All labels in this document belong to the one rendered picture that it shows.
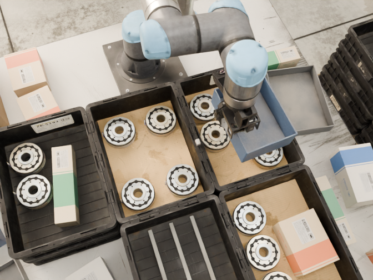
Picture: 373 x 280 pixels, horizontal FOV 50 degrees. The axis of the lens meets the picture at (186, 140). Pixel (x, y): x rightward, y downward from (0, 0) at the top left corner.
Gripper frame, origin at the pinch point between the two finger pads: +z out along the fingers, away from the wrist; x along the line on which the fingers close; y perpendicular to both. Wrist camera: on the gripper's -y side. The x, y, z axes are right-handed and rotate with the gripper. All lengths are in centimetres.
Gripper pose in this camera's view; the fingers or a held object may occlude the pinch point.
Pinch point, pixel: (229, 123)
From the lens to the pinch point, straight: 106.4
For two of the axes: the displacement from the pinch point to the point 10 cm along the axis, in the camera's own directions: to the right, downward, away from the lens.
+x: 9.3, -3.4, 1.0
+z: 0.3, 3.5, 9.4
